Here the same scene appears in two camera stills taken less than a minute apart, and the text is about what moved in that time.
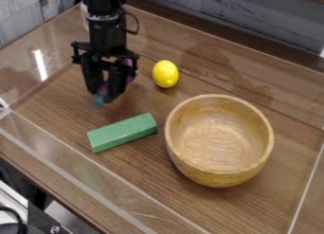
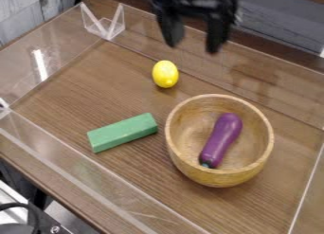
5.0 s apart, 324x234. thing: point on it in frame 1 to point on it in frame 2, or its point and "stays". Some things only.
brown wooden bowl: [218, 138] stays
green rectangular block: [121, 132] stays
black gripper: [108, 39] to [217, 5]
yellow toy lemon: [164, 73] stays
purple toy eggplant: [102, 92] to [226, 131]
